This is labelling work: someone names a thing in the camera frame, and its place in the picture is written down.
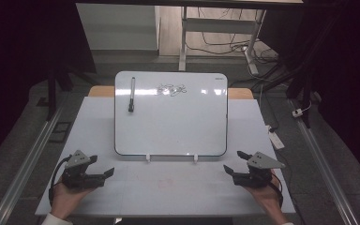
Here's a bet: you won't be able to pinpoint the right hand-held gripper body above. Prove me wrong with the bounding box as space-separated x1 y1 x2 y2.
232 151 286 189

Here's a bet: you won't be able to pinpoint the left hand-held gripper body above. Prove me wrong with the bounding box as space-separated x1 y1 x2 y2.
61 149 105 190

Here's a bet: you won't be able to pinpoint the white whiteboard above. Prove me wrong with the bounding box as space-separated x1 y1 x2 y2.
113 70 229 158

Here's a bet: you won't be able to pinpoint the person's right hand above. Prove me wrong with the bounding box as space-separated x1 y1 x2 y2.
243 171 283 214

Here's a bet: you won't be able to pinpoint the person's left hand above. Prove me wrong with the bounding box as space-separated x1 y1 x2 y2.
50 179 96 220

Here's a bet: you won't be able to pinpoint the white power strip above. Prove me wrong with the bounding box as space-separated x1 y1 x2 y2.
266 125 286 151

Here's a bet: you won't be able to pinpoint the white whiteboard stand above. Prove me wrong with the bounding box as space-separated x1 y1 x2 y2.
145 152 200 164

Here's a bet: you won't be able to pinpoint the wooden board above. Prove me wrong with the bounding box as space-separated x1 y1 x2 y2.
88 85 255 100

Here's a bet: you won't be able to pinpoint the small white adapter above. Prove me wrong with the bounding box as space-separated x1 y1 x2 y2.
292 101 313 119

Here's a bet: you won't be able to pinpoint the black and white marker pen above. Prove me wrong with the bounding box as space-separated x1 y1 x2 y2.
127 76 137 113

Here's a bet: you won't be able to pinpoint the black metal stand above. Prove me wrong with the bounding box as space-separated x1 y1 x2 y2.
37 59 101 122
252 0 329 129

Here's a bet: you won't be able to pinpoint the dark curtain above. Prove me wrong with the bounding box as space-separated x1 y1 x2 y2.
0 0 98 172
258 0 360 184

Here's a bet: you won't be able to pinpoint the white cabinet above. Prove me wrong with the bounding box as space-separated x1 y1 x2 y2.
75 3 161 52

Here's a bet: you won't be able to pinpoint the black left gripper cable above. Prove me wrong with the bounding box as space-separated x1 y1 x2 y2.
48 156 73 207

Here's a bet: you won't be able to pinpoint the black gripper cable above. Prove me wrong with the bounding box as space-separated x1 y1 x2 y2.
48 156 73 207
270 180 285 209

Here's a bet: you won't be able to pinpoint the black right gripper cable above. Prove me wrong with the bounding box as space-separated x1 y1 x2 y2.
270 180 285 209

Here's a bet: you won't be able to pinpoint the black floor frame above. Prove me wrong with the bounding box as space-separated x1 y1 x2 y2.
49 121 73 144

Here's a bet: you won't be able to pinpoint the aluminium rail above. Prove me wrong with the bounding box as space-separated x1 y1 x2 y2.
288 98 360 225
0 101 68 225

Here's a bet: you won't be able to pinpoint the black power strip cable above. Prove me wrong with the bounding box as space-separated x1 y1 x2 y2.
260 90 279 132

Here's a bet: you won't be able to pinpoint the black floor cables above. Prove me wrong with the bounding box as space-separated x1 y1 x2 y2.
186 7 279 65

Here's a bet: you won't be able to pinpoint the white desk frame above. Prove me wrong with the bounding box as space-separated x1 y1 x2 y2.
178 6 267 76

